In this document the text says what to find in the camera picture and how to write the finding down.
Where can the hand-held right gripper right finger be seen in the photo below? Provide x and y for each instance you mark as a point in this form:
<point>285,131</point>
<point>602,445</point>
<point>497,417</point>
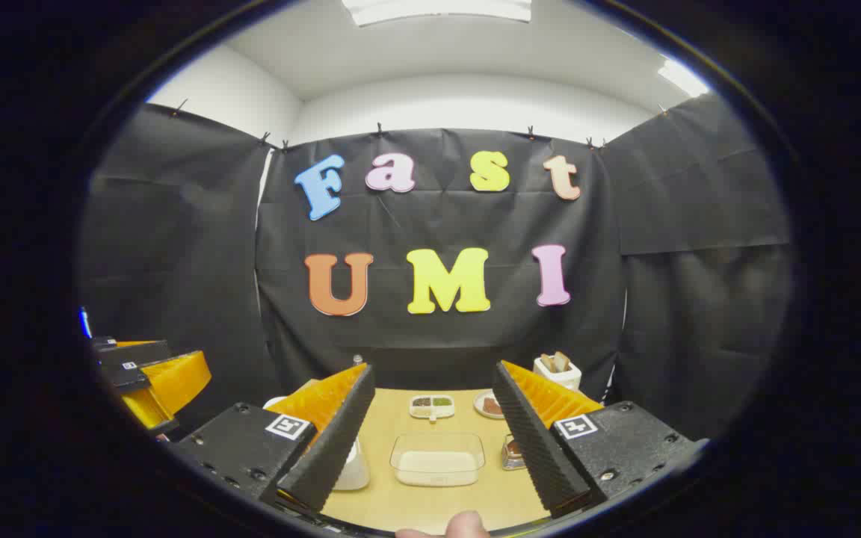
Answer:
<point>535,448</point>

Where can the metal mesh chopstick holder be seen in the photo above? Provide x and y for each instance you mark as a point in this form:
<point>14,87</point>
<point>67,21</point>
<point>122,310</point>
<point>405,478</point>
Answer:
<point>513,460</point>

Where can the ceiling light panel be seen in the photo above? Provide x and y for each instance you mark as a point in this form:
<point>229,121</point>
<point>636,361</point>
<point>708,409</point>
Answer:
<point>683,77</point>

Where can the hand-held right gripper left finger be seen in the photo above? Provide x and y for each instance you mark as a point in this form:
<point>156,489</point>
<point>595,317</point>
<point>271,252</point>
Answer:
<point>326,448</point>

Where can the black backdrop cloth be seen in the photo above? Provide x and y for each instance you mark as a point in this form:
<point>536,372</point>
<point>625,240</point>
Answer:
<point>438,224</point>

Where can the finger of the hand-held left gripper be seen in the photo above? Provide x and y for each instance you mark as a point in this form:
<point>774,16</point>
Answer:
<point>135,353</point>
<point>176,381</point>

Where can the white rice cooker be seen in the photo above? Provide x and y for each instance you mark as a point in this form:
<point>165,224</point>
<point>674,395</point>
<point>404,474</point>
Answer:
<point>354,471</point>

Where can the toast bread slice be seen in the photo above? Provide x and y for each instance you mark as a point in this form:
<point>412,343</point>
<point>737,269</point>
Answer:
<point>563,361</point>
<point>547,363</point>

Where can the computer monitor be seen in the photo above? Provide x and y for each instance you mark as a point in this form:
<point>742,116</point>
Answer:
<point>84,323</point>

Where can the white two-compartment dish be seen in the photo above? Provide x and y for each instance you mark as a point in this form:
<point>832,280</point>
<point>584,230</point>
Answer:
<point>432,412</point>

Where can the white toaster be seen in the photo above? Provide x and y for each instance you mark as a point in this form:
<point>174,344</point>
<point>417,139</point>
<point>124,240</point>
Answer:
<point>559,379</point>

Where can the brown meat piece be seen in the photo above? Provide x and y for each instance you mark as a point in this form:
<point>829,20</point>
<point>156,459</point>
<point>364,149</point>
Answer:
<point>492,406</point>

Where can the clear plastic container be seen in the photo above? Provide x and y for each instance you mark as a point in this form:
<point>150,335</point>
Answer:
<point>436,439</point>

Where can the round white plate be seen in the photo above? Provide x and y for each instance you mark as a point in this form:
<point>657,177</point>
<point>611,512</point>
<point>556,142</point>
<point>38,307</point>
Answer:
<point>479,407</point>

